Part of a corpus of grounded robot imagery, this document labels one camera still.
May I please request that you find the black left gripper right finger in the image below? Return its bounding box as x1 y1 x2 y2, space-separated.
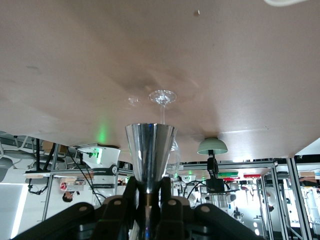
159 176 268 240

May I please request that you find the steel cocktail jigger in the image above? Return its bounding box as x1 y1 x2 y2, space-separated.
124 122 178 240

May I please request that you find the pale green ceramic bowl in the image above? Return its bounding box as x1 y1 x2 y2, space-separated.
197 137 229 156

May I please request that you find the background person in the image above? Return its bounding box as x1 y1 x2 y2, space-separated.
61 191 79 204

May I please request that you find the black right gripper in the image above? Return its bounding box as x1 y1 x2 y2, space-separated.
206 149 225 194

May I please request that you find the clear wine glass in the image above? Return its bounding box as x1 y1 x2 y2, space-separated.
148 89 181 177

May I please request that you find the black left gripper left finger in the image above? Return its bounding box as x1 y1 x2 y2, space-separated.
9 176 138 240

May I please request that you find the cream rabbit print tray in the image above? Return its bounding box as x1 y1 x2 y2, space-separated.
263 0 310 7

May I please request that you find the background aluminium rack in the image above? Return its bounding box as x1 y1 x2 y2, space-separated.
257 156 320 240

